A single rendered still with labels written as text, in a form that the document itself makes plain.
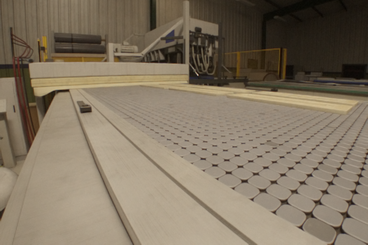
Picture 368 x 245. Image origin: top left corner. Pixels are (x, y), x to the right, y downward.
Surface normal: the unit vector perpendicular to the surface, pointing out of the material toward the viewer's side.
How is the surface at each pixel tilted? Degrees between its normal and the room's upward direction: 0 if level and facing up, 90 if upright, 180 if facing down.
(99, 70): 90
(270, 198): 0
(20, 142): 90
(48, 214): 0
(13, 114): 90
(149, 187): 0
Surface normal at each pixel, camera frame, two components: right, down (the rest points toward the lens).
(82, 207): 0.00, -0.98
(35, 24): 0.59, 0.15
